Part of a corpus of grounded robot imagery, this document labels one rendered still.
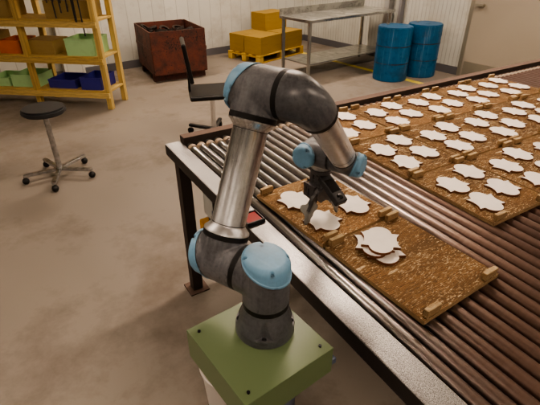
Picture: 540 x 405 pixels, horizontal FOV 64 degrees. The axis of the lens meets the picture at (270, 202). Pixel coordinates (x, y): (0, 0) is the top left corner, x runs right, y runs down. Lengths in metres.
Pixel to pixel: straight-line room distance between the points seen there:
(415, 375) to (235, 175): 0.64
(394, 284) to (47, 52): 5.46
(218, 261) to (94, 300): 1.83
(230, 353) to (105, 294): 1.81
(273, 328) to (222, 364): 0.15
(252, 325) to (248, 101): 0.52
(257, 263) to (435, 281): 0.62
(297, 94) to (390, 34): 5.91
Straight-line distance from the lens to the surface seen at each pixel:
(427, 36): 7.21
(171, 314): 2.60
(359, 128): 2.44
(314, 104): 0.97
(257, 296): 1.01
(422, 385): 1.16
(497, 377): 1.24
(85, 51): 5.90
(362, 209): 1.67
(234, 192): 1.02
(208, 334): 1.15
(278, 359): 1.10
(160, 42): 6.83
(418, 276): 1.41
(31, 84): 6.47
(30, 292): 3.04
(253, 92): 0.99
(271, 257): 1.01
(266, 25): 8.48
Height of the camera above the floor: 1.81
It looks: 31 degrees down
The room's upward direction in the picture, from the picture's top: straight up
